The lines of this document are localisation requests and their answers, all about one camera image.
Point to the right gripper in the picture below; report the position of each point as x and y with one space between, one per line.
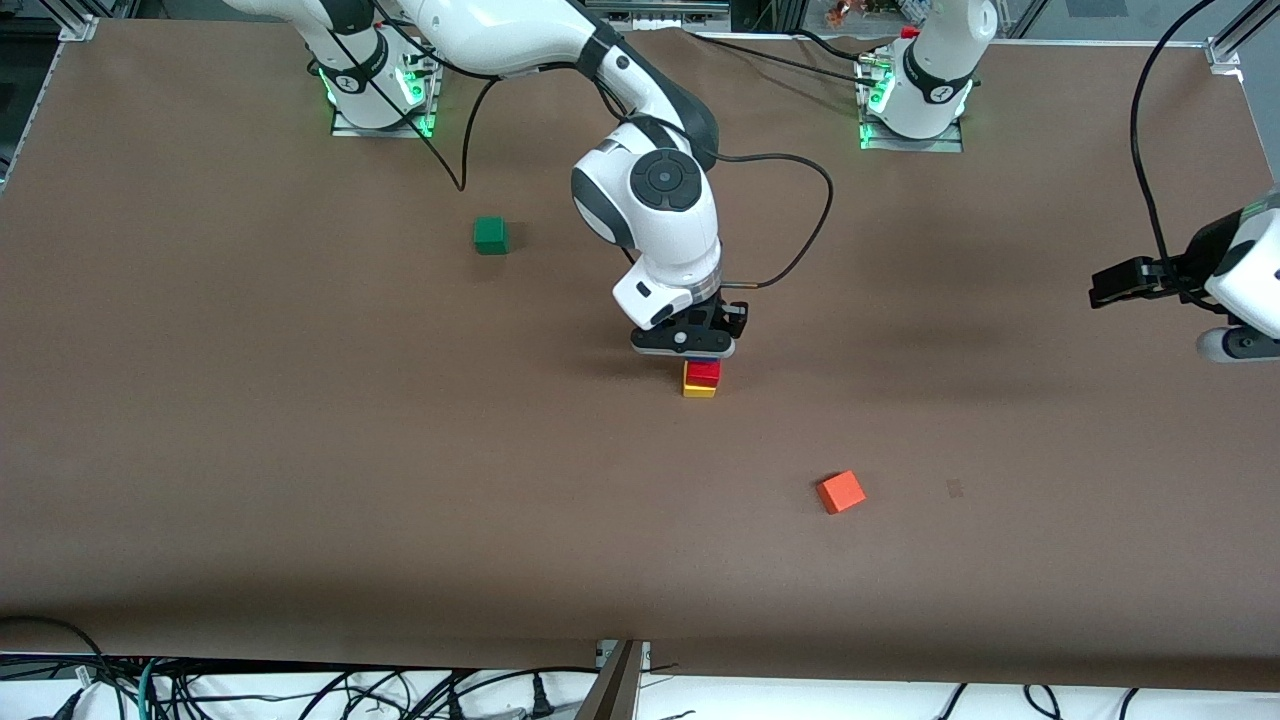
716 319

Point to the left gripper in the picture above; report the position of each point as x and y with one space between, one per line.
1188 264

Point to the red wooden cube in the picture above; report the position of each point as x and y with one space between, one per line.
704 371

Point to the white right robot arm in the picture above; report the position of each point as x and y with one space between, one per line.
500 35

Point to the yellow wooden cube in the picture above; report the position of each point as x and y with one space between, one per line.
698 390

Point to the orange wooden cube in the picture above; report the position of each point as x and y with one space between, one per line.
840 492

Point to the green wooden cube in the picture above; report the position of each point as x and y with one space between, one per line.
490 236

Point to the brown table cover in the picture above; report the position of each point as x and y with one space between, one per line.
400 500

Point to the black power plug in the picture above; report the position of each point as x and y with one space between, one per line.
541 698

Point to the aluminium frame profile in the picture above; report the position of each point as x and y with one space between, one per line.
78 28
1225 50

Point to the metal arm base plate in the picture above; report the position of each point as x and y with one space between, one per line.
930 146
345 128

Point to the small metal bracket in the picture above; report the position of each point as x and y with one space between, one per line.
603 652

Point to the brown wooden post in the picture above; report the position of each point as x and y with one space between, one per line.
610 695

